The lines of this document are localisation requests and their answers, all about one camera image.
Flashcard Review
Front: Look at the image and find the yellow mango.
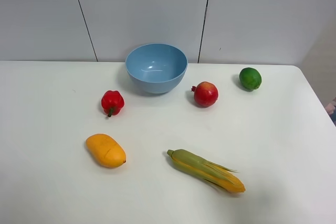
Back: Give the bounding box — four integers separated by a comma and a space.
86, 134, 127, 168

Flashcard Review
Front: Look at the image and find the green lime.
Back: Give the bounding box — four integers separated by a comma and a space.
239, 67, 262, 91

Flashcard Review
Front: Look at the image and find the blue plastic bowl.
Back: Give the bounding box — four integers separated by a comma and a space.
125, 44, 188, 94

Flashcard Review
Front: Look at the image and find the red pomegranate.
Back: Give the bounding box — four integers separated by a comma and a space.
191, 81, 218, 108

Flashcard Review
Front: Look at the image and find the red bell pepper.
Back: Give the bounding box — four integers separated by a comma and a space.
101, 90, 124, 118

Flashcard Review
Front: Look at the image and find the corn cob with husk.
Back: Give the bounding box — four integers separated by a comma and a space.
167, 149, 246, 194

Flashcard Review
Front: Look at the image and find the pink object at table edge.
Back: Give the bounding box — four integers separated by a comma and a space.
325, 98, 336, 125

